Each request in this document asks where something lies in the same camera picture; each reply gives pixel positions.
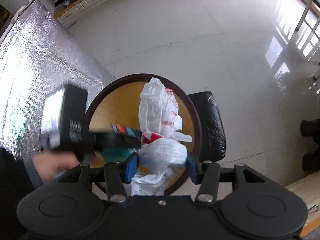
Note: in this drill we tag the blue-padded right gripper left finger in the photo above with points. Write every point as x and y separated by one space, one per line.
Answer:
118 174

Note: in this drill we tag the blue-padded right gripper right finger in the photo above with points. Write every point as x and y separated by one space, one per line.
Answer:
207 175

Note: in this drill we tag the teal colourful snack wrapper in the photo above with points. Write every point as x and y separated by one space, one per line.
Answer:
124 142

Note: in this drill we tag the white plastic bag red print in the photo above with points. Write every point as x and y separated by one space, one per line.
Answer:
161 153

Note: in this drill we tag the round yellow trash bin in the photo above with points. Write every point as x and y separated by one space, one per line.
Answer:
118 103

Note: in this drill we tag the person's left hand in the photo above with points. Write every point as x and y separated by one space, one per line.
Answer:
47 164

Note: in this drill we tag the black cushioned stool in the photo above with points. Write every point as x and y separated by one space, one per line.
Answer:
213 134

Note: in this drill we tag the patterned pink grey tablecloth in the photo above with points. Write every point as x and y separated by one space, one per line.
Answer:
37 55

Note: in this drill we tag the black shoes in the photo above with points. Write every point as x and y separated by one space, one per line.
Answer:
310 130

